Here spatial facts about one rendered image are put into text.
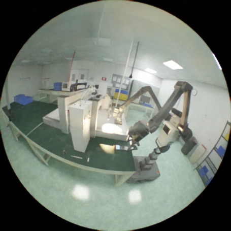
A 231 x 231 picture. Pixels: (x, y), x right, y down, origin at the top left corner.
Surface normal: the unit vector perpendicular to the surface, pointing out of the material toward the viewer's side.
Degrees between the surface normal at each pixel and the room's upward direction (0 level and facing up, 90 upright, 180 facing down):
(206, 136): 90
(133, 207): 0
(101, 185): 0
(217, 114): 90
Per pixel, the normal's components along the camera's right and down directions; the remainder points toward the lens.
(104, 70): 0.00, 0.40
